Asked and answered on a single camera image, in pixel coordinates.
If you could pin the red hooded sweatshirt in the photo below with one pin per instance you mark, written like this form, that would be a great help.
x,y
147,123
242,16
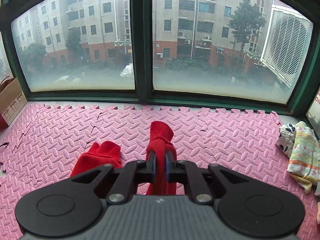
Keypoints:
x,y
109,153

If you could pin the yellow patterned folded cloth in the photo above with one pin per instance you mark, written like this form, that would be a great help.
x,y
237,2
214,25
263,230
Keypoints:
x,y
303,163

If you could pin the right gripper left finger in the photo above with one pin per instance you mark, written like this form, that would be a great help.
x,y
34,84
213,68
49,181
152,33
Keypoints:
x,y
122,183

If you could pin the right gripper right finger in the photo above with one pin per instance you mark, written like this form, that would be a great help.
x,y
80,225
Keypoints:
x,y
191,177

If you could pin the brown cardboard box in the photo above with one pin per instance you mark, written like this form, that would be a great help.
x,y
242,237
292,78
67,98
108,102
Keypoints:
x,y
12,100

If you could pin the panda print cloth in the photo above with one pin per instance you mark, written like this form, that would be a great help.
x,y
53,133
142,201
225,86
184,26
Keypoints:
x,y
288,141

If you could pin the pink foam floor mat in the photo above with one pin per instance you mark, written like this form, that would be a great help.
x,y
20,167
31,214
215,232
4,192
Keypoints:
x,y
45,142

